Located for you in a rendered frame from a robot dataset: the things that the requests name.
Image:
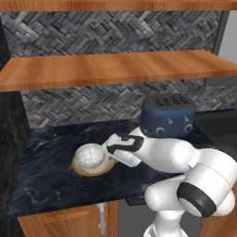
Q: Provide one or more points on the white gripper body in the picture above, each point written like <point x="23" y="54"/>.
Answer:
<point x="126" y="158"/>

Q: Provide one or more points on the tan wooden bowl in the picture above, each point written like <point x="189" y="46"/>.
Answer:
<point x="92" y="172"/>

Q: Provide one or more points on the wooden shelf board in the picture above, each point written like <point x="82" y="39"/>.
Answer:
<point x="117" y="4"/>
<point x="117" y="69"/>

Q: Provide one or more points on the blue toaster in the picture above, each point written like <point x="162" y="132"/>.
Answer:
<point x="168" y="118"/>

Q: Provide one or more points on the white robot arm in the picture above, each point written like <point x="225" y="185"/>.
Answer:
<point x="172" y="154"/>

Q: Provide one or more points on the black tall side panel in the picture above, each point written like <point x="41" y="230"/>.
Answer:
<point x="12" y="148"/>

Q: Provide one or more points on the grey dishwasher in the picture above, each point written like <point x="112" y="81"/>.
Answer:
<point x="134" y="219"/>

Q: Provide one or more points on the black hob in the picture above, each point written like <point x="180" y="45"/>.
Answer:
<point x="220" y="129"/>

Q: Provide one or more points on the grey range hood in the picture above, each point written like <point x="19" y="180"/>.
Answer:
<point x="220" y="81"/>

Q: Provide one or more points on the white bowl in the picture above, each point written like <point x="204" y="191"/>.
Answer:
<point x="89" y="155"/>

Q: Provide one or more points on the wooden cabinet door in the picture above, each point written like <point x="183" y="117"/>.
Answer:
<point x="61" y="223"/>

